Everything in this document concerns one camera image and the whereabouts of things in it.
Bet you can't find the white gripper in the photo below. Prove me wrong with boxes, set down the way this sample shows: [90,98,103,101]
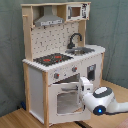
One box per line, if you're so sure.
[79,77,93,103]

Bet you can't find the toy microwave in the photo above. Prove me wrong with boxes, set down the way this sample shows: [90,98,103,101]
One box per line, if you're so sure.
[66,3,90,21]

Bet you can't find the white cabinet door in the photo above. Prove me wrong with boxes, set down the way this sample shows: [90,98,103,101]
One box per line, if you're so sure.
[78,56,103,108]

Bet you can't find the black faucet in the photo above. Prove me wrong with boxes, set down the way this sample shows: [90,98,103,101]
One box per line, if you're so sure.
[67,33,82,49]

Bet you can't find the right red oven knob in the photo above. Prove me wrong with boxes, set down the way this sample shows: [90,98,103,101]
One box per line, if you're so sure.
[71,66,79,73]

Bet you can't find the grey range hood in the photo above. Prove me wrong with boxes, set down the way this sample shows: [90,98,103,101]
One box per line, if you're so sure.
[35,6,64,27]

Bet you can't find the wooden toy kitchen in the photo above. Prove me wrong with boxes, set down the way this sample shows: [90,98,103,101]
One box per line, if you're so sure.
[22,2,105,127]

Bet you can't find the left red oven knob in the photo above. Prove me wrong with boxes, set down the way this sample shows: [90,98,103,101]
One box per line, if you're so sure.
[54,73,60,79]

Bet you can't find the black stovetop red burners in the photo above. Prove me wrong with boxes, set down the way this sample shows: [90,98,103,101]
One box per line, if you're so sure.
[34,53,70,67]

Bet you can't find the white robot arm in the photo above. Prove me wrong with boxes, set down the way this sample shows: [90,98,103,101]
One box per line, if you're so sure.
[79,77,128,116]

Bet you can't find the metal sink basin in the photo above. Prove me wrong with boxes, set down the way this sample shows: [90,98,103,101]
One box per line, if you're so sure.
[65,47,95,56]

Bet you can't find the white oven door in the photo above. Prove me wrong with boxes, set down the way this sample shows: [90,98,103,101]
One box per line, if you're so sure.
[49,82,91,124]

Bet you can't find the red oven knob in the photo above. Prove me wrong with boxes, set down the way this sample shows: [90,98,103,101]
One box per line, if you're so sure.
[54,73,60,79]
[71,66,79,73]

